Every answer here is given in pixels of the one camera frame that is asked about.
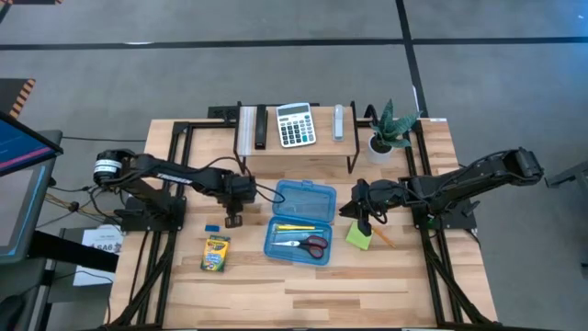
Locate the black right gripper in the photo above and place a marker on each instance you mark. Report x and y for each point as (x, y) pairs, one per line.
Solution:
(376, 195)

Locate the grey desk calculator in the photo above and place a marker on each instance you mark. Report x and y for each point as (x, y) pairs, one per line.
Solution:
(296, 125)

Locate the white printed paper sheet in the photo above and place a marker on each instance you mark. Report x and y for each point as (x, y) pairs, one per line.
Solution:
(98, 239)

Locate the potted plant in white pot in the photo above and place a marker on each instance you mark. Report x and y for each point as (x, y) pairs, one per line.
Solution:
(388, 133)

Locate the blue plastic pencil case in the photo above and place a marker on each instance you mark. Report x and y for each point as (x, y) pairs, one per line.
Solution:
(301, 202)

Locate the black stapler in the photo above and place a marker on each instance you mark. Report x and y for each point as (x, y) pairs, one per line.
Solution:
(261, 126)

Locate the wooden shelf riser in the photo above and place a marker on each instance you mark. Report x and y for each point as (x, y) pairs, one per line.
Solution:
(321, 147)

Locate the hazard striped floor plate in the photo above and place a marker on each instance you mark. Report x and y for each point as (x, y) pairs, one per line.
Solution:
(18, 96)

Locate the orange pencil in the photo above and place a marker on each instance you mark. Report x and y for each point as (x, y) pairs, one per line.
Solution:
(386, 239)

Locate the black power strip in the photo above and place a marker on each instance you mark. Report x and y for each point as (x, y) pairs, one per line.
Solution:
(222, 112)

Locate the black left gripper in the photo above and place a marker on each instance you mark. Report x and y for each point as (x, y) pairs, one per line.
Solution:
(239, 188)

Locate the black monitor stand base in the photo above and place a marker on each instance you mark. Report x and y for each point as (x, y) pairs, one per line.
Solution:
(69, 250)

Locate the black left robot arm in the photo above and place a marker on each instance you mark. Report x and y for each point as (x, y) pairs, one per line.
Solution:
(174, 177)

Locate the dark computer screen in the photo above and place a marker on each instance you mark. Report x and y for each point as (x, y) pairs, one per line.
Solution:
(23, 147)

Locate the green sticky note pad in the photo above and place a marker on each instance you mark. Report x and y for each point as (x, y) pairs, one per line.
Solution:
(358, 239)

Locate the yellow crayon box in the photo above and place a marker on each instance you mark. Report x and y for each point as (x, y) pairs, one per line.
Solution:
(215, 253)

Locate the black aluminium table frame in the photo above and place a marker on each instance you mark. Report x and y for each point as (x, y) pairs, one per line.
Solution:
(180, 126)

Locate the teal pen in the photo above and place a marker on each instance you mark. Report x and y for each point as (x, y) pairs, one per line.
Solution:
(298, 231)

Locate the grey stand leg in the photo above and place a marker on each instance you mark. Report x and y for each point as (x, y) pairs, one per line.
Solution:
(569, 177)

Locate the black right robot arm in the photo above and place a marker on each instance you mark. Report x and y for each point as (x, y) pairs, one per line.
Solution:
(464, 181)

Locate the blue eraser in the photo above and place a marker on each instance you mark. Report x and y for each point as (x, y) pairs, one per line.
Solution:
(212, 228)

